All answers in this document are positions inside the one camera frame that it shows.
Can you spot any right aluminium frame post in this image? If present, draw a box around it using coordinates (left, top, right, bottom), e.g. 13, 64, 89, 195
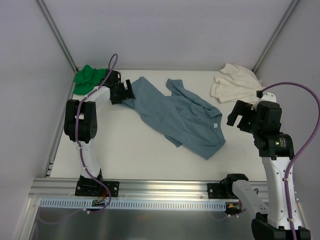
252, 0, 302, 74

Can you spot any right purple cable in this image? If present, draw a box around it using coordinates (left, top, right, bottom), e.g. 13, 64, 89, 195
212, 81, 320, 240

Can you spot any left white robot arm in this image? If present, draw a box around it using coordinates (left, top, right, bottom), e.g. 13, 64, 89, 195
64, 70, 135, 196

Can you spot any white slotted cable duct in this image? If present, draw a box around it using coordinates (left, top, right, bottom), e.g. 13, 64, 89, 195
39, 198, 227, 212

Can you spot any green folded t-shirt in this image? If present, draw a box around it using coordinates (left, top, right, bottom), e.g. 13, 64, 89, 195
73, 65, 109, 96

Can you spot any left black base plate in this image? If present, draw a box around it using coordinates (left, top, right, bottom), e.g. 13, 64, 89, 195
74, 178, 120, 198

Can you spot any blue-grey t-shirt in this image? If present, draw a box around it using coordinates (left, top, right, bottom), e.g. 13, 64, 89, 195
122, 77, 226, 160

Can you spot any left aluminium frame post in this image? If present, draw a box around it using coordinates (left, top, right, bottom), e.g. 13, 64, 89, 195
35, 0, 79, 73

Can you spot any aluminium mounting rail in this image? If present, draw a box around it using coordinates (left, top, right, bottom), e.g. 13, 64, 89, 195
28, 176, 300, 200

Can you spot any cream white t-shirt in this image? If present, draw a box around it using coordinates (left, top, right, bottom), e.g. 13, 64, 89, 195
210, 63, 263, 104

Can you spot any aluminium frame post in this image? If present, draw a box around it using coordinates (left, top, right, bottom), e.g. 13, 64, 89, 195
252, 0, 302, 74
35, 0, 79, 73

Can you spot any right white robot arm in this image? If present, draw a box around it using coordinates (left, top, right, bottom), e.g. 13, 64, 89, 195
222, 100, 311, 240

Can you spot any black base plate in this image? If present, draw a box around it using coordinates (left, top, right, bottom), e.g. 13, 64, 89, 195
206, 182, 237, 200
74, 178, 120, 198

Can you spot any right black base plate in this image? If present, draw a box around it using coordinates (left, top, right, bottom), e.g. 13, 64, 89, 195
206, 182, 237, 200

